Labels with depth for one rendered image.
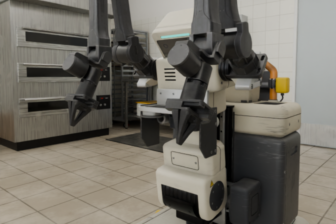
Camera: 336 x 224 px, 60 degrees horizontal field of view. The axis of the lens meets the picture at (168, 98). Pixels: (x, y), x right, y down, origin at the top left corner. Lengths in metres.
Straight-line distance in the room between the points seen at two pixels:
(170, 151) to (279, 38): 3.56
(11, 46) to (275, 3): 3.55
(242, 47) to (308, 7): 3.67
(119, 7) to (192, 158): 0.60
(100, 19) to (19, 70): 3.03
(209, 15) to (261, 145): 0.64
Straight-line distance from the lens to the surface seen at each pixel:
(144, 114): 1.04
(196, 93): 0.68
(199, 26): 0.74
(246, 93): 1.26
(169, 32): 1.00
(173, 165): 1.13
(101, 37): 1.02
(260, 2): 4.69
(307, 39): 4.40
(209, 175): 1.05
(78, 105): 0.97
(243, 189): 1.11
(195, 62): 0.66
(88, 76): 1.00
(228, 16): 0.84
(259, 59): 0.96
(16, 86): 4.02
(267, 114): 1.18
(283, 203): 1.27
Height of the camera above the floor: 0.92
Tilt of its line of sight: 4 degrees down
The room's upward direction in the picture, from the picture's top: straight up
